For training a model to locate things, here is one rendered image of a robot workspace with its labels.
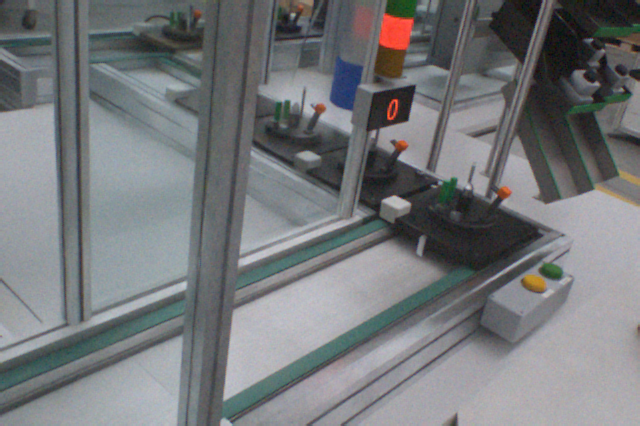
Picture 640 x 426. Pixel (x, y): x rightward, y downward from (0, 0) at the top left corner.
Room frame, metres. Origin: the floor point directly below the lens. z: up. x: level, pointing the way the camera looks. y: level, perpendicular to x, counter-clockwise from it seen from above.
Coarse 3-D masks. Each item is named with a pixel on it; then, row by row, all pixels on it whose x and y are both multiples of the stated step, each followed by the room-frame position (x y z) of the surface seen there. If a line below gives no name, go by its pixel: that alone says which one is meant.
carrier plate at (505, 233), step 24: (432, 192) 1.34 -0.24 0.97; (456, 192) 1.36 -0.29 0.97; (408, 216) 1.20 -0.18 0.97; (504, 216) 1.28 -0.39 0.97; (432, 240) 1.13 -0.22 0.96; (456, 240) 1.14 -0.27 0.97; (480, 240) 1.15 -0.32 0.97; (504, 240) 1.17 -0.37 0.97; (528, 240) 1.22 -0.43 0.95; (480, 264) 1.07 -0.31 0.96
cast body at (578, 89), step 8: (576, 72) 1.39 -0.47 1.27; (584, 72) 1.40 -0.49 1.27; (592, 72) 1.40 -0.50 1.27; (560, 80) 1.44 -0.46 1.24; (568, 80) 1.40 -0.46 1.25; (576, 80) 1.39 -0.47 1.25; (584, 80) 1.37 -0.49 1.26; (592, 80) 1.37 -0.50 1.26; (560, 88) 1.41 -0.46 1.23; (568, 88) 1.39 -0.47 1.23; (576, 88) 1.38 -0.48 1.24; (584, 88) 1.37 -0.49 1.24; (592, 88) 1.38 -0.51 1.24; (568, 96) 1.39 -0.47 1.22; (576, 96) 1.37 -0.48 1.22; (584, 96) 1.38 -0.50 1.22; (576, 104) 1.37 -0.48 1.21; (584, 104) 1.38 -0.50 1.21
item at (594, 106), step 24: (528, 0) 1.56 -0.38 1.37; (504, 24) 1.51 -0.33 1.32; (528, 24) 1.46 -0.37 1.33; (552, 24) 1.57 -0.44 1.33; (528, 48) 1.45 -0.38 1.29; (552, 48) 1.55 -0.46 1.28; (576, 48) 1.51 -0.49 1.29; (552, 72) 1.48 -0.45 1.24; (552, 96) 1.38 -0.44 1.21; (600, 96) 1.44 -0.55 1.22
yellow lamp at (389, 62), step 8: (384, 48) 1.14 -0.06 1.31; (392, 48) 1.14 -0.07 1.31; (376, 56) 1.16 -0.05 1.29; (384, 56) 1.14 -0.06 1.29; (392, 56) 1.14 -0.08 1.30; (400, 56) 1.14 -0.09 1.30; (376, 64) 1.15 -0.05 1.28; (384, 64) 1.14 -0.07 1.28; (392, 64) 1.14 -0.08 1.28; (400, 64) 1.14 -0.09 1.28; (376, 72) 1.15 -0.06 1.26; (384, 72) 1.14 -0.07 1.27; (392, 72) 1.14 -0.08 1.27; (400, 72) 1.15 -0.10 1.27
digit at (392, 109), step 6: (390, 96) 1.13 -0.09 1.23; (396, 96) 1.15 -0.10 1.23; (402, 96) 1.16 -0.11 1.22; (390, 102) 1.14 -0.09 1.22; (396, 102) 1.15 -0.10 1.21; (384, 108) 1.13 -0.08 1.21; (390, 108) 1.14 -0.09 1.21; (396, 108) 1.15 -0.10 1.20; (384, 114) 1.13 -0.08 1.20; (390, 114) 1.14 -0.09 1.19; (396, 114) 1.16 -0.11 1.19; (384, 120) 1.13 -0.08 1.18; (390, 120) 1.15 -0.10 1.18; (396, 120) 1.16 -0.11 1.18
